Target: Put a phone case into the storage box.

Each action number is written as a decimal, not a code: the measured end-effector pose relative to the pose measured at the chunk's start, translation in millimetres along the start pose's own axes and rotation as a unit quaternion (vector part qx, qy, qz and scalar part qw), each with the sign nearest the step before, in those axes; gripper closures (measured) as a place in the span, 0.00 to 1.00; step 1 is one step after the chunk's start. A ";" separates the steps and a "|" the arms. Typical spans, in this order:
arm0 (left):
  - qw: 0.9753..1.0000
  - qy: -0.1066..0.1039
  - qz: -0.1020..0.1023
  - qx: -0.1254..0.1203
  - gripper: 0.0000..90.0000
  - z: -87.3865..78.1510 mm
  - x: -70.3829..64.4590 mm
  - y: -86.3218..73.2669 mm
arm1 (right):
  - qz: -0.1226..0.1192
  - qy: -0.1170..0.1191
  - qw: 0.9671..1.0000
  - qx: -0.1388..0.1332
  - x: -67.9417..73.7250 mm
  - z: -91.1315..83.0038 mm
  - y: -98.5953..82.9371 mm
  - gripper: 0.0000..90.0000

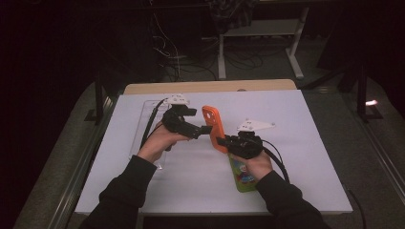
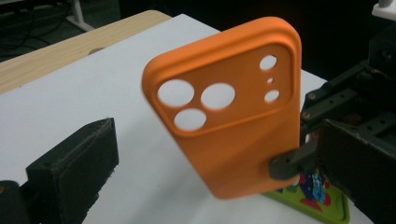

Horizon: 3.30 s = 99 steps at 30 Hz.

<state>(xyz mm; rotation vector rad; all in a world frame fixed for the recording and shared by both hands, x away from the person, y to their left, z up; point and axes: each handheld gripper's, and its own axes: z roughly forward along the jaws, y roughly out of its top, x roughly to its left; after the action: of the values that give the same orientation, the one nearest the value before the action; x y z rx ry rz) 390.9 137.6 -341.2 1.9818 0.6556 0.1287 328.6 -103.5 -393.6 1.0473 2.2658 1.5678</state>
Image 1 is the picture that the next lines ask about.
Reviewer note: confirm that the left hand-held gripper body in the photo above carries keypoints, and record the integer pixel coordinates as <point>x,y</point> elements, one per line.
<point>178,124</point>

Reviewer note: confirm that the dark plaid cloth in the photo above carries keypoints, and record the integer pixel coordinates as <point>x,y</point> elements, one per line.
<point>232,12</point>

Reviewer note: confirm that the clear plastic bin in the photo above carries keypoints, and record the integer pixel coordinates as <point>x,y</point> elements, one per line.
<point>144,111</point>

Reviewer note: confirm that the green phone case clown print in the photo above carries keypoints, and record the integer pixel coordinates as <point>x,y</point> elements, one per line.
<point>242,183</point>

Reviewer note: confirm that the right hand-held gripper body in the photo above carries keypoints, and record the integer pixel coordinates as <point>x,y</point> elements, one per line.
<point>246,146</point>

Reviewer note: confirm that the orange phone case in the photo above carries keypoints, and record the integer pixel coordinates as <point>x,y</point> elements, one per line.
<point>214,122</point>

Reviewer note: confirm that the white frame desk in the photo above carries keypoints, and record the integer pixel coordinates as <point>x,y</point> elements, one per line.
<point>261,28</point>

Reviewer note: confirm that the person's right hand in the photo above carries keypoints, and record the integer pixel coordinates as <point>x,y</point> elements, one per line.
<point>258,165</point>

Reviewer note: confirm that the black metal stand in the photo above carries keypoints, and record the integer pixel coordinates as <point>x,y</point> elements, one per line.
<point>99,95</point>
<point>362,95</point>

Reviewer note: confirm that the person's left hand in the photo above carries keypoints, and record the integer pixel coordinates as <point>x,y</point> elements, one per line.
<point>156,143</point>

